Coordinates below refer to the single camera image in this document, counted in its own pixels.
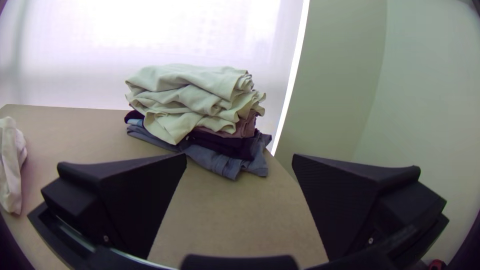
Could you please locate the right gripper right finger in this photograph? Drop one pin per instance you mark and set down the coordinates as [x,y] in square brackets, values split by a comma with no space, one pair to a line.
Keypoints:
[348,202]

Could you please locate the white t-shirt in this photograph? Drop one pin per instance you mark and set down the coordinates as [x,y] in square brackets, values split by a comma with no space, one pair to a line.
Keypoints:
[11,168]

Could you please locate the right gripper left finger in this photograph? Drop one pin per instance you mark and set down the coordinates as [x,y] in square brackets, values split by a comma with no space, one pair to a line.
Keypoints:
[123,195]

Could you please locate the pile of folded clothes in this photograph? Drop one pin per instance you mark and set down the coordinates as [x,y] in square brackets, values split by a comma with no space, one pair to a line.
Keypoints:
[187,97]

